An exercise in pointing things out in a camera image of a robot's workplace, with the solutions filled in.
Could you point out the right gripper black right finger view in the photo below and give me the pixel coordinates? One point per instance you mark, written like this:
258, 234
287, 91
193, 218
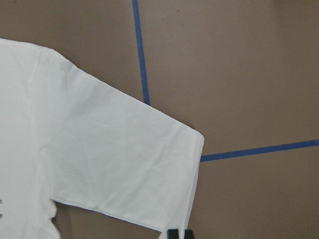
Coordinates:
188, 234

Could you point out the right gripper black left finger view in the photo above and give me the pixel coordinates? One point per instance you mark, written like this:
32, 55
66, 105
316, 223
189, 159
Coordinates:
172, 234

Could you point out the white printed long-sleeve shirt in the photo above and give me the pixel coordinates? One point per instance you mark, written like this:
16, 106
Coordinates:
67, 137

